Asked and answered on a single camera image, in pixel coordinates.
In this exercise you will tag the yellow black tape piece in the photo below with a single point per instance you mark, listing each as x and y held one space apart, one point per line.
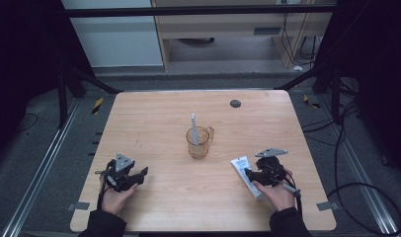
311 103
97 105

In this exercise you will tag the white cabinet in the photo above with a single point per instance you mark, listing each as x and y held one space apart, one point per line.
116 42

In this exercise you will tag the aluminium floor rail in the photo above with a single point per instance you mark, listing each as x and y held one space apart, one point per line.
40 171
363 184

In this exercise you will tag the amber glass cup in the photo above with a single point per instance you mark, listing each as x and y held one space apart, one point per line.
198 149

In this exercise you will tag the black curtain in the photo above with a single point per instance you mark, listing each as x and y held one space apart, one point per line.
379 65
24 65

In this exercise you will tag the black horizontal bar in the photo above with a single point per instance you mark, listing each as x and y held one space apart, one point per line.
188 11

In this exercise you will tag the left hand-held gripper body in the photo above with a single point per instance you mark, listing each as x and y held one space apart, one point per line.
121 171

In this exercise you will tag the white blue toothpaste tube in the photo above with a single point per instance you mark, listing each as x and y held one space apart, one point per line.
241 164

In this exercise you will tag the person's left hand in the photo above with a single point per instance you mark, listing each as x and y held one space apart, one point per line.
116 200

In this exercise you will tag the white electric toothbrush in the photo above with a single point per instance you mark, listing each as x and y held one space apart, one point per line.
195 131

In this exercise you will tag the black metal stand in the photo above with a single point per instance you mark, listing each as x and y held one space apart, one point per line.
336 95
62 98

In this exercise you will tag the grey table grommet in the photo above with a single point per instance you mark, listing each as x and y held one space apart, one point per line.
235 103

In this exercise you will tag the grey tape strip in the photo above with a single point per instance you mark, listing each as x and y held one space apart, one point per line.
78 206
327 206

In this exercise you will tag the light wooden desk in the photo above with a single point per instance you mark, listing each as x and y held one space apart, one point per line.
221 26

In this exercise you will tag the person's right hand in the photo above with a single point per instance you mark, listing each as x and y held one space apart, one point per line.
279 197

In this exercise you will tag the small white floor object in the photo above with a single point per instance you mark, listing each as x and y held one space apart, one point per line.
298 68

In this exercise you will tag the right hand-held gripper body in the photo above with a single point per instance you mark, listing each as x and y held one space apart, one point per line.
271 168

